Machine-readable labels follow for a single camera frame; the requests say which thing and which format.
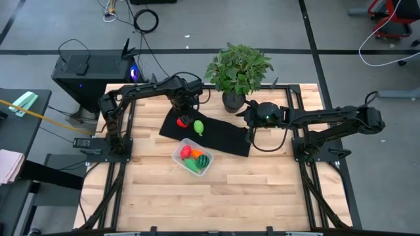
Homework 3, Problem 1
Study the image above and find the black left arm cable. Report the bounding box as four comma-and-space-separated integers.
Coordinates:
173, 71, 211, 104

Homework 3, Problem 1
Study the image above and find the pink cloth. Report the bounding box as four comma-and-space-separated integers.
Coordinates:
0, 149, 26, 186

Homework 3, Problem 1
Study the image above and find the black desk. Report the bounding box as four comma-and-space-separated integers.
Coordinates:
0, 87, 53, 157

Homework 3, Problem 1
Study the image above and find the green toy cucumber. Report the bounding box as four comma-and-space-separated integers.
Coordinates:
183, 157, 201, 174

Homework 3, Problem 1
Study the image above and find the small black device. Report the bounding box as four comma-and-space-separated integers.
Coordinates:
74, 62, 90, 76

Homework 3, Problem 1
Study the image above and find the black computer tower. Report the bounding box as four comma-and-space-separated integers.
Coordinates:
51, 38, 147, 114

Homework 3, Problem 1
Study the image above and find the pinkish red toy fruit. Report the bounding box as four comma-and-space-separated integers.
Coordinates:
180, 144, 193, 161

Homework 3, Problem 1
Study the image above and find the light green toy pear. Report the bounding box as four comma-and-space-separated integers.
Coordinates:
193, 119, 205, 137

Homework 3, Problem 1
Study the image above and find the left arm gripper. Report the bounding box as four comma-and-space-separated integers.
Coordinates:
172, 97, 200, 128

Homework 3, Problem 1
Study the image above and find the black aluminium rig frame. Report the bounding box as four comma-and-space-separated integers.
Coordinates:
78, 83, 362, 236

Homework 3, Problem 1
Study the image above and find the mint green stapler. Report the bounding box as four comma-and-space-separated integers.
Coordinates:
8, 90, 39, 118

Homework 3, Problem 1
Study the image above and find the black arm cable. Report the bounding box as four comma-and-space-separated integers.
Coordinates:
249, 126, 290, 153
173, 71, 211, 104

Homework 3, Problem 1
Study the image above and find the green plant in black pot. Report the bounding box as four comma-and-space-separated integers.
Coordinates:
203, 42, 275, 114

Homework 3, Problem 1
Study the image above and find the black power supply box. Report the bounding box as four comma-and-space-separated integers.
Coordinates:
72, 137, 91, 148

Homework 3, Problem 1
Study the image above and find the yellow cable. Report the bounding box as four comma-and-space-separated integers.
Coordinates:
0, 99, 93, 136

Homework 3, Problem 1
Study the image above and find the green striped toy watermelon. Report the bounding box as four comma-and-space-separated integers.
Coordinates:
196, 154, 211, 170

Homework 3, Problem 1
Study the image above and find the red and black chair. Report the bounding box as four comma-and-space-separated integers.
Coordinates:
367, 0, 420, 41

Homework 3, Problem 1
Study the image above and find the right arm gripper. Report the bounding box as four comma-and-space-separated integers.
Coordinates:
236, 100, 264, 144

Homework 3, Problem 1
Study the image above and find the black cloth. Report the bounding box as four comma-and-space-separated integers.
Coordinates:
158, 106, 253, 158

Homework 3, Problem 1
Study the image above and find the black coiled floor cable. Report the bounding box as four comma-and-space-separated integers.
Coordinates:
125, 0, 171, 79

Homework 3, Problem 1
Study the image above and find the black floor case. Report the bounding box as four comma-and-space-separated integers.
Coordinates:
129, 0, 178, 5

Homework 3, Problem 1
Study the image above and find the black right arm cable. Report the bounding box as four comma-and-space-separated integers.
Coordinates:
249, 126, 290, 153

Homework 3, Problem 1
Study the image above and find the white cable bundle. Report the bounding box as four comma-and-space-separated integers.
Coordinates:
96, 0, 127, 24

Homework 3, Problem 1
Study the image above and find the clear plastic tupperware container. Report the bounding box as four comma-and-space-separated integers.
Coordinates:
171, 138, 215, 178

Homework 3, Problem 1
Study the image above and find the grey metal floor bar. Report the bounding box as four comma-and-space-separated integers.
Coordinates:
347, 7, 372, 16

